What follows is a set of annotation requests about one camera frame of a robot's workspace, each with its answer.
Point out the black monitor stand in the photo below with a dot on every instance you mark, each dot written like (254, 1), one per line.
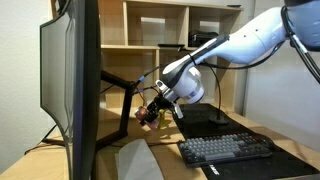
(126, 110)

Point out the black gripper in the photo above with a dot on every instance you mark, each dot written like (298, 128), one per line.
(161, 104)

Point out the black gooseneck desk lamp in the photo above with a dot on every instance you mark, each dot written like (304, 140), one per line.
(218, 119)

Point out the yellow-green sparkling water can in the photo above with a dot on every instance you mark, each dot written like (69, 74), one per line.
(162, 121)

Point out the black desk mat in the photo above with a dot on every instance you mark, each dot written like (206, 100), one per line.
(200, 123)

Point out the wooden shelf hutch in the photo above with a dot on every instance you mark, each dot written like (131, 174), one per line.
(156, 76)

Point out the grey mechanical keyboard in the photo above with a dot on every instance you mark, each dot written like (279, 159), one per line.
(223, 148)

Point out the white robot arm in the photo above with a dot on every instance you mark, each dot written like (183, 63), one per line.
(253, 40)

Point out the small flat black item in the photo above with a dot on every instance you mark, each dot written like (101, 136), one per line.
(233, 6)

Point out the black computer mouse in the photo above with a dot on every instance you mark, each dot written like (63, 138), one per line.
(266, 140)

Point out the black curved monitor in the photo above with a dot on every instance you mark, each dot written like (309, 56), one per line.
(83, 83)

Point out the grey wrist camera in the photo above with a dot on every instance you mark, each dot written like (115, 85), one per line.
(178, 111)

